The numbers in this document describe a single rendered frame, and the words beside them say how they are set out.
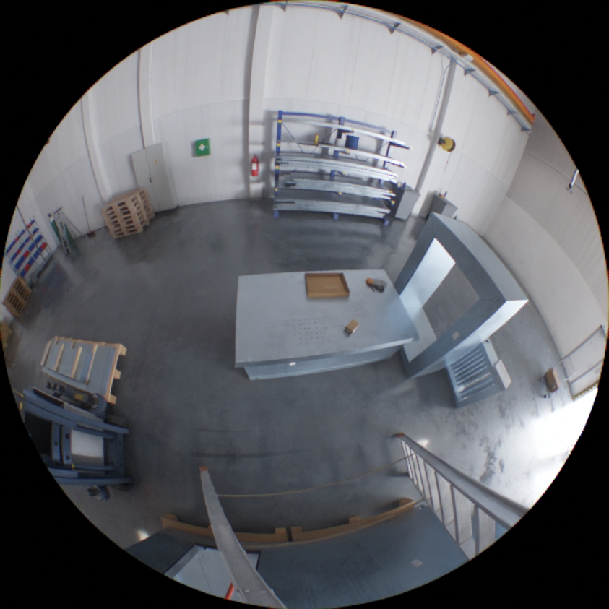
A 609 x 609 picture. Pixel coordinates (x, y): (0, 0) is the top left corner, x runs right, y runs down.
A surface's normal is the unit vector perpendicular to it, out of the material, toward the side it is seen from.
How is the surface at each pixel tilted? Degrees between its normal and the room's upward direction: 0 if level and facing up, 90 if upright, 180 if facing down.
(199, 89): 90
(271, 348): 0
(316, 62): 90
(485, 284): 90
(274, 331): 0
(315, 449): 0
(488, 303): 90
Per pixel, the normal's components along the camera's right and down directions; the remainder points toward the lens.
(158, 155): 0.11, 0.79
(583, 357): -0.99, 0.03
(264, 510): 0.10, -0.61
